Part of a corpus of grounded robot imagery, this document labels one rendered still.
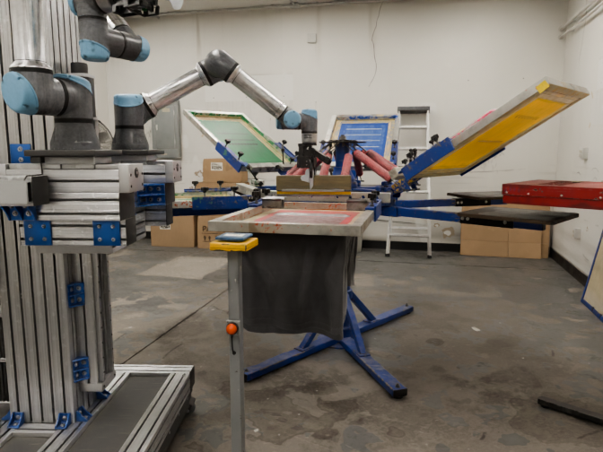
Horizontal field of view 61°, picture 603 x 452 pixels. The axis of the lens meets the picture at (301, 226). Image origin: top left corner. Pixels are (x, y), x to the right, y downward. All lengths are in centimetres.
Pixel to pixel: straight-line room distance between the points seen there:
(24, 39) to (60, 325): 100
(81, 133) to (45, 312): 71
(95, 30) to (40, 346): 119
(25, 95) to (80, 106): 18
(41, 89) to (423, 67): 538
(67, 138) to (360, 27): 532
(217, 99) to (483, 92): 332
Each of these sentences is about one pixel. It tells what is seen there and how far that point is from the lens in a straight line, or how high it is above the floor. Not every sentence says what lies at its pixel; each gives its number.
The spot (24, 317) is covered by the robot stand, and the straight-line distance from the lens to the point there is 219.
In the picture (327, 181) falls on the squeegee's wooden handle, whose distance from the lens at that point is 242.
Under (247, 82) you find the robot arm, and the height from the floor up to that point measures 154.
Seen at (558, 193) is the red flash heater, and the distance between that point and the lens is 246.
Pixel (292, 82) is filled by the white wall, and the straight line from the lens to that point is 680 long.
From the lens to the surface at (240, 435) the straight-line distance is 201.
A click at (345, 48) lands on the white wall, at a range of 673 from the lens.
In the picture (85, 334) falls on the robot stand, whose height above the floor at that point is 55.
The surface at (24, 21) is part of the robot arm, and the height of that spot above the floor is 162.
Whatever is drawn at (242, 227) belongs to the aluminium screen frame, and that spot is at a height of 97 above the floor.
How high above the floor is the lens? 126
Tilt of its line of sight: 8 degrees down
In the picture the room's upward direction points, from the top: straight up
